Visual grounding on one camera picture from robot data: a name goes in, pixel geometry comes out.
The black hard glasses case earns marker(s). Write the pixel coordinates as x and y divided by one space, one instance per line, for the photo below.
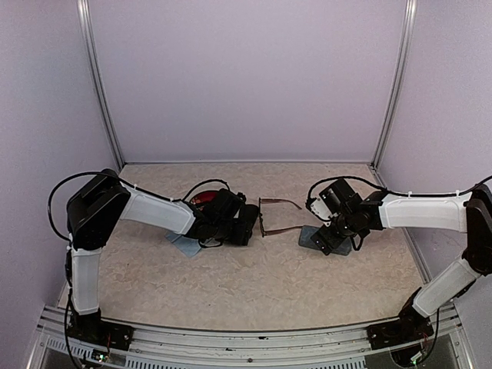
248 215

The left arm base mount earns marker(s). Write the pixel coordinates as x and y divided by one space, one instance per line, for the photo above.
91 328

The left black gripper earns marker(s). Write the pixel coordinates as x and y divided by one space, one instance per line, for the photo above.
239 239

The grey green glasses case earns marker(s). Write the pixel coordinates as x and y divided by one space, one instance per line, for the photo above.
304 238

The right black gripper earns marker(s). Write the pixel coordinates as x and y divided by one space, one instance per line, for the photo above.
331 239

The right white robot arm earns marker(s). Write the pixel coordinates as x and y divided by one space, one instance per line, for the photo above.
346 216

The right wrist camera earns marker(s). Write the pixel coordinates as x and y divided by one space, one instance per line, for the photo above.
337 198

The brown frame sunglasses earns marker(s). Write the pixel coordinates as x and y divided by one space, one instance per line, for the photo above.
279 215

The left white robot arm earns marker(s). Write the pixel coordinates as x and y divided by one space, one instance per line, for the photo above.
212 219

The right aluminium frame post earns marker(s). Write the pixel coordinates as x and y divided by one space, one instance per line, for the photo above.
397 83

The aluminium frame post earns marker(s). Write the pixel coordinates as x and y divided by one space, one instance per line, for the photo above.
84 17
397 83

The left aluminium frame post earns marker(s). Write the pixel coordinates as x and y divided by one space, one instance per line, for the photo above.
84 17

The red floral round case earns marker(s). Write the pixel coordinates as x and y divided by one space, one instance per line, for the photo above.
204 197

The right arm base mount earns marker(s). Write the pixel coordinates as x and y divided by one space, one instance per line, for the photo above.
409 326

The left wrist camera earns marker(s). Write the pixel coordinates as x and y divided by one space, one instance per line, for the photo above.
227 204

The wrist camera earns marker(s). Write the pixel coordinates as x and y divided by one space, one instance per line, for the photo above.
337 198
227 204

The front aluminium rail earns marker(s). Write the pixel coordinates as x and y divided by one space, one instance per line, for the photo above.
153 346

